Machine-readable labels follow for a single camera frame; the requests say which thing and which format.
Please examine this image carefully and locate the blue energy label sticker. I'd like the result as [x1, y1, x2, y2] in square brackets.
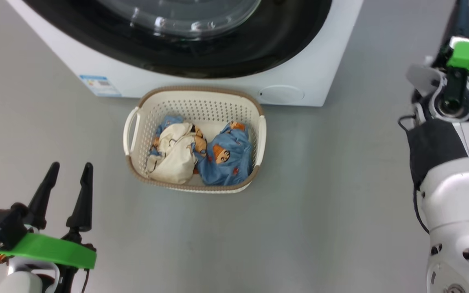
[79, 74, 122, 97]

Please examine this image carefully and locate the round white filter cover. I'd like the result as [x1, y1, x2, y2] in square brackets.
[258, 85, 305, 103]

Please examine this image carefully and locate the black glass washing machine door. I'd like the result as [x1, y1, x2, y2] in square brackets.
[23, 0, 333, 79]

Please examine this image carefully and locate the cream perforated laundry basket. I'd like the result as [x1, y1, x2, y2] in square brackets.
[123, 86, 267, 194]

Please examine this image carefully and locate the white front-load washing machine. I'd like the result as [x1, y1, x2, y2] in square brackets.
[7, 0, 364, 107]

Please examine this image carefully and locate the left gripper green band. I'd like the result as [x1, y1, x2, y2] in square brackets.
[0, 162, 97, 293]

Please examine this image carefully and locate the cream cartoon print garment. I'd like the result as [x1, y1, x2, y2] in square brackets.
[146, 115, 208, 184]

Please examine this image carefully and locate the blue cartoon print garment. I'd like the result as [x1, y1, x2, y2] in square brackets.
[196, 121, 254, 186]

